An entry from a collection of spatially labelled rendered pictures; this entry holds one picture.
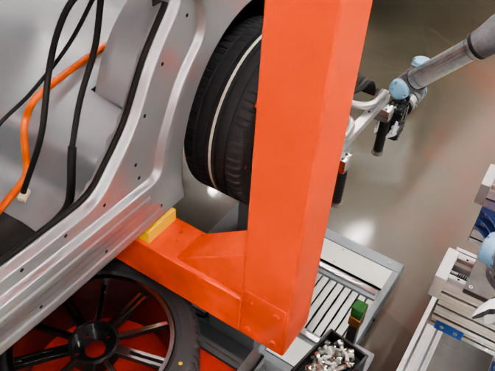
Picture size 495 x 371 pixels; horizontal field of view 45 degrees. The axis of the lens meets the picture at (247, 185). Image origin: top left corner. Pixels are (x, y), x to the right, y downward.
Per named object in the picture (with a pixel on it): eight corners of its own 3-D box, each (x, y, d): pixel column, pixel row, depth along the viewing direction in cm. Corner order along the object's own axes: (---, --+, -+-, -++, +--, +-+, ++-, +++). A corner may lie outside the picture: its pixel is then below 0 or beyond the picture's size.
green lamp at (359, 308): (355, 305, 184) (357, 297, 181) (367, 311, 182) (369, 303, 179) (349, 314, 181) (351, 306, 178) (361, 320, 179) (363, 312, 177)
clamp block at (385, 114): (369, 108, 215) (371, 96, 211) (392, 118, 211) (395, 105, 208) (363, 115, 212) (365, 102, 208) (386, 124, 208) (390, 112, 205)
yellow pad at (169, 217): (144, 202, 204) (143, 191, 201) (176, 219, 199) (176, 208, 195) (116, 225, 195) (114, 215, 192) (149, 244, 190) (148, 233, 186)
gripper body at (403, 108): (384, 105, 217) (397, 90, 225) (379, 124, 223) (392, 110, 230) (404, 112, 214) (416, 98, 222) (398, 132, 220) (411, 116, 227)
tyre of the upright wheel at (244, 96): (298, 46, 250) (236, -17, 190) (348, 64, 241) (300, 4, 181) (236, 188, 256) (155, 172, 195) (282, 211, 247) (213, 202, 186)
